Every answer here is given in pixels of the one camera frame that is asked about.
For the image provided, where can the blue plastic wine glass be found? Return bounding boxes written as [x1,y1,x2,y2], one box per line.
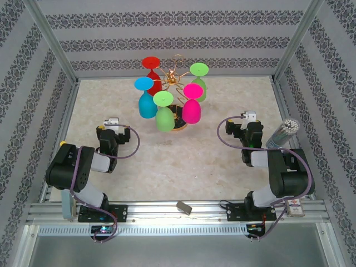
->
[134,77,158,120]

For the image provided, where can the green plastic wine glass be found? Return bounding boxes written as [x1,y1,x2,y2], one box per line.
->
[190,63,209,102]
[152,91,175,133]

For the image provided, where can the pink plastic wine glass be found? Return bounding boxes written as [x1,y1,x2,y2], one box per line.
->
[182,83,204,125]

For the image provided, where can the red plastic wine glass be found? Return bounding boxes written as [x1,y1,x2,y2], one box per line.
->
[142,56,164,97]

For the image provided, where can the clear tube of grey sticks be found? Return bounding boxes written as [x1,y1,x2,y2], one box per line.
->
[265,118,300,150]

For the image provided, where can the pale blue plastic tool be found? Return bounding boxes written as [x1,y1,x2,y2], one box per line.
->
[61,191,76,221]

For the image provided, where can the playing card box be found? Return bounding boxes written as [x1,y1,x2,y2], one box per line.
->
[285,197,305,217]

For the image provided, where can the small grey metal block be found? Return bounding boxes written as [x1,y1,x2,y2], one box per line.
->
[176,201,193,215]

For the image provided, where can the grey metal sheet panel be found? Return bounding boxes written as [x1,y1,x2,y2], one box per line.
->
[16,222,344,267]

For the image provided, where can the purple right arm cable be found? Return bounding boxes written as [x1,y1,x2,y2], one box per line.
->
[217,118,316,243]

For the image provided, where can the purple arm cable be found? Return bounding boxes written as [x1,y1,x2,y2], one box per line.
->
[69,123,140,244]
[217,118,316,243]

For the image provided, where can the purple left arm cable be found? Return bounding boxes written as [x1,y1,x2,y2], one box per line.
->
[69,123,140,244]

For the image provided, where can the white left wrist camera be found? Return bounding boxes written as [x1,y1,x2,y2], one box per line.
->
[103,118,121,131]

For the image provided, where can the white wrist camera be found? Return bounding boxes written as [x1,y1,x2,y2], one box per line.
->
[103,118,121,131]
[239,110,257,130]

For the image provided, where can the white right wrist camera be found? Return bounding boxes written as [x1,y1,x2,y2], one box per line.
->
[239,110,257,130]

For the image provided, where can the aluminium side rail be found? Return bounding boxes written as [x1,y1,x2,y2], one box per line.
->
[272,77,318,201]
[38,80,80,204]

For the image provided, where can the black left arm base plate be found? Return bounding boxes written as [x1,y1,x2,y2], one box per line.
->
[77,204,128,223]

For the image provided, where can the gold wire wine glass rack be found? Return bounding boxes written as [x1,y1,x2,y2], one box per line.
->
[151,54,195,133]

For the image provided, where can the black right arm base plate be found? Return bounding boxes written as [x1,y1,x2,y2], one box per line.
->
[226,202,278,223]

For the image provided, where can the aluminium mounting rail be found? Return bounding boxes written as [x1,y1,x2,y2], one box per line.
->
[26,200,332,223]

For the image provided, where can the slotted grey cable duct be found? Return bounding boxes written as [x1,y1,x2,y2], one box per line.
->
[37,224,249,237]

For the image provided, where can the aluminium corner post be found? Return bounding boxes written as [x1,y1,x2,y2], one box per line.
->
[23,0,79,84]
[273,0,325,81]

